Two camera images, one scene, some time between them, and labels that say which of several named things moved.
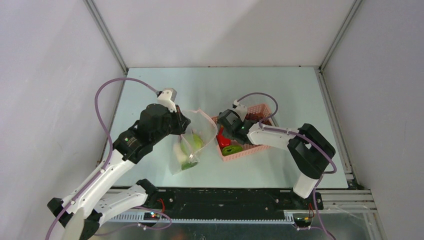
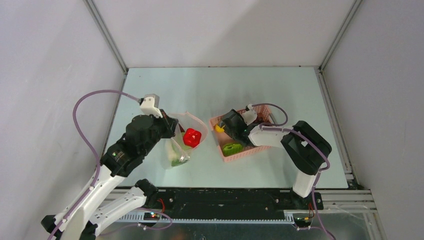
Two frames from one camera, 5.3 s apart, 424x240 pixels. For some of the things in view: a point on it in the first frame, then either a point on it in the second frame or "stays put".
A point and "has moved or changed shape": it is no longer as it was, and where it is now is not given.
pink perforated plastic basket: x=262 y=110 stays put
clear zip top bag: x=187 y=149 has moved or changed shape
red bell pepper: x=222 y=141 to x=191 y=137
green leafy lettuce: x=198 y=142 to x=183 y=150
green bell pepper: x=230 y=149 stays put
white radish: x=180 y=155 to x=172 y=154
